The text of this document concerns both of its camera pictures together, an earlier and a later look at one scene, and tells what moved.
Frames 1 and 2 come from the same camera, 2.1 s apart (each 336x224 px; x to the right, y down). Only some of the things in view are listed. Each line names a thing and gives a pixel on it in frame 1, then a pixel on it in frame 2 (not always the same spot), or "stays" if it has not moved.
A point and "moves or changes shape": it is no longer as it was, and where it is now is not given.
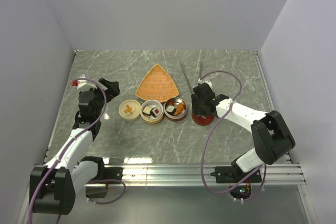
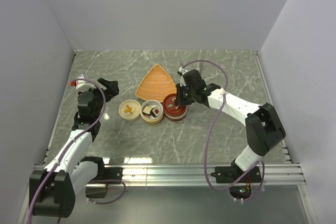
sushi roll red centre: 155,112 stays
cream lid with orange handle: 129,109 stays
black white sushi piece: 147,109 stays
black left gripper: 112,90 stays
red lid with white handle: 202,119 → 170,107
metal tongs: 186,76 moves or changes shape
